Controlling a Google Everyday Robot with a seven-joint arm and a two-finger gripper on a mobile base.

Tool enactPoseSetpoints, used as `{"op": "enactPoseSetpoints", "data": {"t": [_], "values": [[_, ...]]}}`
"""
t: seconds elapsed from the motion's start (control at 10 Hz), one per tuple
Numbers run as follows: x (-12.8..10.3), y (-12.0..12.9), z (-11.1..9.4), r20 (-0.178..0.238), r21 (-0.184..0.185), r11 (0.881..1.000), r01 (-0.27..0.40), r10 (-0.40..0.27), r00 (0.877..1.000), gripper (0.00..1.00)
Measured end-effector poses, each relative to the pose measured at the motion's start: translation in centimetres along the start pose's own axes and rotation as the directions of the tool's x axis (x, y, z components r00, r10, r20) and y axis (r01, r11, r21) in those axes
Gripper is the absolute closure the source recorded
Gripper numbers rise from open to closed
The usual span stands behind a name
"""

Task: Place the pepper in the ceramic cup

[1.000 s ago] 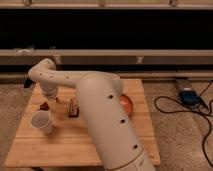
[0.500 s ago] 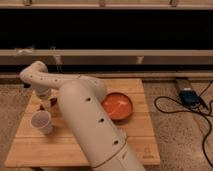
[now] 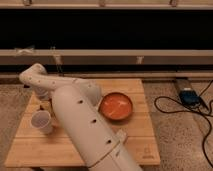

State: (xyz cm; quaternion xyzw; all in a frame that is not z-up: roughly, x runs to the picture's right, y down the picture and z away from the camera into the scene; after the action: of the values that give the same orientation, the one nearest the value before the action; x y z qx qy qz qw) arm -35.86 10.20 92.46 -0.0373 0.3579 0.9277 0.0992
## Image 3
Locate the orange bowl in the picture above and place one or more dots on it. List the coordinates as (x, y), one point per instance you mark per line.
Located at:
(116, 106)

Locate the white ceramic cup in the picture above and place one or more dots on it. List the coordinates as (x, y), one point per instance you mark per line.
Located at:
(42, 121)

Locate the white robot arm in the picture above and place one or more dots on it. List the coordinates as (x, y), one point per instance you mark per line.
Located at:
(73, 102)

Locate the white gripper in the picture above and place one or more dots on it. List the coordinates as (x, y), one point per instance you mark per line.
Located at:
(42, 94)

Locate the grey wall rail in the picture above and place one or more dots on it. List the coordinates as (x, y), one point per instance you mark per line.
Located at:
(106, 57)

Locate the blue power adapter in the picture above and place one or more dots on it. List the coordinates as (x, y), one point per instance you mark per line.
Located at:
(189, 97)

